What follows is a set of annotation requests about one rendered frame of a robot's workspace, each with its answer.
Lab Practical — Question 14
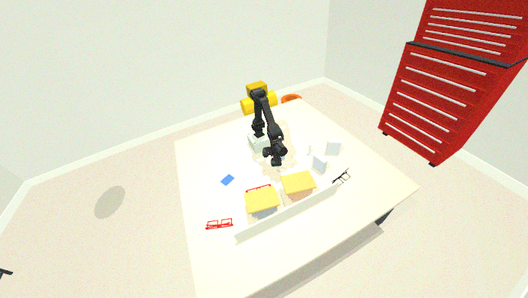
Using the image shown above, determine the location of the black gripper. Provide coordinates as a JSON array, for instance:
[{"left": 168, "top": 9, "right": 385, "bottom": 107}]
[{"left": 271, "top": 147, "right": 282, "bottom": 167}]

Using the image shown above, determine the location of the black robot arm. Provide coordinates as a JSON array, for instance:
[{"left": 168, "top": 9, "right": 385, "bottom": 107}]
[{"left": 249, "top": 88, "right": 288, "bottom": 157}]

